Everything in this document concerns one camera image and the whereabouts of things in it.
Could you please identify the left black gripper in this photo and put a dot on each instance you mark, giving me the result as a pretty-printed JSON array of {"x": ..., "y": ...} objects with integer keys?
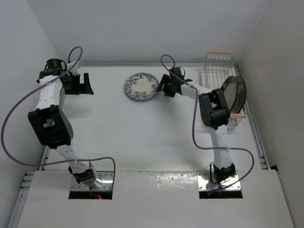
[{"x": 80, "y": 89}]

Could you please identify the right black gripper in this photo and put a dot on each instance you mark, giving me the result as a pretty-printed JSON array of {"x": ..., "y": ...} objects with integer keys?
[{"x": 166, "y": 79}]

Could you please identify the blue floral plate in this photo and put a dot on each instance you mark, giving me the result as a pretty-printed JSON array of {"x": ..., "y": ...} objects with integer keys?
[{"x": 141, "y": 86}]

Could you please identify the dark rim patterned plate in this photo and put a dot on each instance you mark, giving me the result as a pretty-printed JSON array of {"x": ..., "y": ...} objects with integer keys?
[{"x": 230, "y": 91}]

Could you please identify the metallic rim cream plate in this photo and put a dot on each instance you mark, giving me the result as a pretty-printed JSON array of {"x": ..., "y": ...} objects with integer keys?
[{"x": 241, "y": 96}]

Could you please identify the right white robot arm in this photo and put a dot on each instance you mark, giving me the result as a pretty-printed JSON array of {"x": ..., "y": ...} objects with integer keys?
[{"x": 214, "y": 113}]

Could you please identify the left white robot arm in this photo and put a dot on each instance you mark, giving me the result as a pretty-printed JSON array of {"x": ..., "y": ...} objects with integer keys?
[{"x": 83, "y": 171}]

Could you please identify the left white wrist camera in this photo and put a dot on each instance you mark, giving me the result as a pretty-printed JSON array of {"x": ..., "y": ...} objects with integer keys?
[{"x": 73, "y": 67}]

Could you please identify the white wire dish rack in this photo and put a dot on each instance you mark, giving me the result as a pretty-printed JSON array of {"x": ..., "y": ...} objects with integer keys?
[{"x": 226, "y": 59}]

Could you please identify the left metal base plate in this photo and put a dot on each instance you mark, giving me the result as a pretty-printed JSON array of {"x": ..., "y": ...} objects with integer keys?
[{"x": 103, "y": 183}]

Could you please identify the metal base plate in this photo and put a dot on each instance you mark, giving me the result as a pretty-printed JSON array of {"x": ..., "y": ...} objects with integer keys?
[
  {"x": 205, "y": 184},
  {"x": 103, "y": 183}
]

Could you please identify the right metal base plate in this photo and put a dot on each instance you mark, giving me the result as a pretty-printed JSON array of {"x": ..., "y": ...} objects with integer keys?
[{"x": 205, "y": 184}]

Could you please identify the aluminium table frame rail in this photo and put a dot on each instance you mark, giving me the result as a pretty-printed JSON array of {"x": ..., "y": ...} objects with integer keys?
[{"x": 47, "y": 120}]

